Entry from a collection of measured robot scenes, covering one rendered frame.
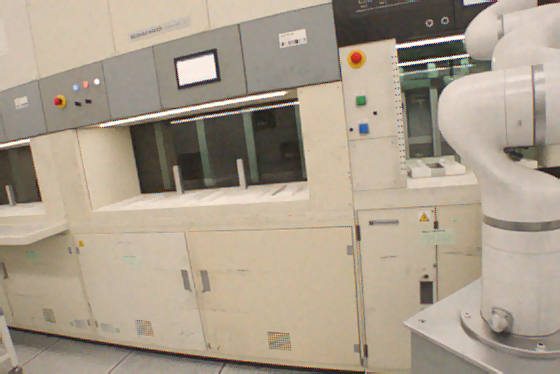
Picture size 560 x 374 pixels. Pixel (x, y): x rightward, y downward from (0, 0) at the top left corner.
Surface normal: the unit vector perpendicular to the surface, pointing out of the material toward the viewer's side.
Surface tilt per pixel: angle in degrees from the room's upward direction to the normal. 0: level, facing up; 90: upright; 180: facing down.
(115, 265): 90
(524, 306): 90
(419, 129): 90
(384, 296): 90
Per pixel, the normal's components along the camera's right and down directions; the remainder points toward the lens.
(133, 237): -0.30, 0.19
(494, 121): -0.52, 0.47
